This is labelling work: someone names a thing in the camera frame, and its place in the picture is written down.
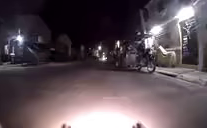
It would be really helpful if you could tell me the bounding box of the dark asphalt road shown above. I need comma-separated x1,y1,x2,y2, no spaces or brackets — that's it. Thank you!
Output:
0,59,207,128

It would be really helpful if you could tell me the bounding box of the small dark building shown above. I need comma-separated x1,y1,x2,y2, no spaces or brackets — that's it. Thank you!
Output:
54,33,73,62

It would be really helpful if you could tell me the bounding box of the robot's own part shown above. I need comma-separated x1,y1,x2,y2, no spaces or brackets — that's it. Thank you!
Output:
132,121,146,128
60,123,72,128

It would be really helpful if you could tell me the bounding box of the grey concrete pavement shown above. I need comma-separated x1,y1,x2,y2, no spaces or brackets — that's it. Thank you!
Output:
154,65,207,87

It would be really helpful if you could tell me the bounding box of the lit building with shopfront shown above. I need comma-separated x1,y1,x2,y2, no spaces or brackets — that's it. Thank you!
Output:
139,0,207,74

